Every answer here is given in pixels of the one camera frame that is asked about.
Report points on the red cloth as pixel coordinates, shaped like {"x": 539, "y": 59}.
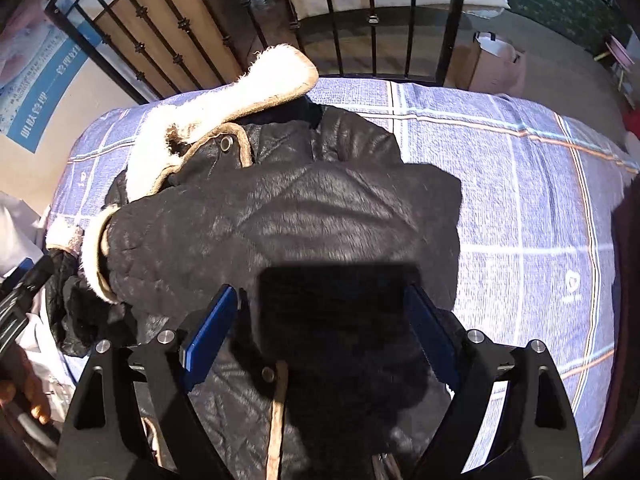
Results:
{"x": 634, "y": 125}

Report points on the black iron bed frame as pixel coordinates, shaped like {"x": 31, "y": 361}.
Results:
{"x": 452, "y": 20}

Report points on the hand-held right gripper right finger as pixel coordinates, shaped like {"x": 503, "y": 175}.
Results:
{"x": 430, "y": 335}

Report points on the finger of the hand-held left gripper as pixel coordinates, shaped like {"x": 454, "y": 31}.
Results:
{"x": 25, "y": 280}

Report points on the person's left hand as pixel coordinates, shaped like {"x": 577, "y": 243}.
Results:
{"x": 25, "y": 385}

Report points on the blue and white wall poster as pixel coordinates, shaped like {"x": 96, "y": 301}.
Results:
{"x": 35, "y": 95}

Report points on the black quilted jacket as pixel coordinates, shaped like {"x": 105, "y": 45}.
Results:
{"x": 300, "y": 210}

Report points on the pink chair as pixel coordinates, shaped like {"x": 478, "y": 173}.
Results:
{"x": 622, "y": 52}

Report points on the cardboard box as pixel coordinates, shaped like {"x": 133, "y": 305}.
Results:
{"x": 495, "y": 67}

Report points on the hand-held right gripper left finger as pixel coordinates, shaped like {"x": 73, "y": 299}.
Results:
{"x": 210, "y": 340}

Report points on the blue plaid bedsheet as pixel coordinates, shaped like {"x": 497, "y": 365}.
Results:
{"x": 525, "y": 185}

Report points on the brown wooden panel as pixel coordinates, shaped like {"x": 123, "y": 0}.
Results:
{"x": 160, "y": 35}

